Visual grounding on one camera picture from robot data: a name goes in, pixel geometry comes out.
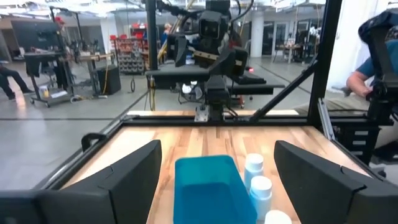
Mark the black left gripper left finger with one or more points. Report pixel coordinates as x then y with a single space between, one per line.
93 199

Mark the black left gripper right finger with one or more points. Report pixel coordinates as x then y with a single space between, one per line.
326 193

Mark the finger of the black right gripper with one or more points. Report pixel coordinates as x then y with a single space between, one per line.
181 51
237 62

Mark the white pill bottle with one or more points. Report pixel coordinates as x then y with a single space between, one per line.
277 218
260 194
253 166

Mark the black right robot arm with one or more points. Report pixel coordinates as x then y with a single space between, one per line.
216 93

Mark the blue plastic basket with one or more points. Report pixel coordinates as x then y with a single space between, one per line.
211 193

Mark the person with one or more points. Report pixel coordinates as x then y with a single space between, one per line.
9 77
357 82
166 34

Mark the black side table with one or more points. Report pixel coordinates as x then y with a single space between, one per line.
177 74

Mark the red parts bin rack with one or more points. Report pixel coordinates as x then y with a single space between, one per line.
130 56

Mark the silver aluminium profile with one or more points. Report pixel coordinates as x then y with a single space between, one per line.
325 119

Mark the black floor cabinet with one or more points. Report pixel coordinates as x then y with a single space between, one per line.
109 79

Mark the wooden workbench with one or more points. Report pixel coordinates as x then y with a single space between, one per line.
93 57

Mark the black mobile workstation cart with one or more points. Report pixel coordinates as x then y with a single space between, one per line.
46 62

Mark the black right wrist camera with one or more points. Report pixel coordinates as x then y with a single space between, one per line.
213 26

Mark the silver mounting bracket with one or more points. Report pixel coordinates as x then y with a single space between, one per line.
202 115

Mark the black aluminium table frame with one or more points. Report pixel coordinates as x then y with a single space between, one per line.
323 62

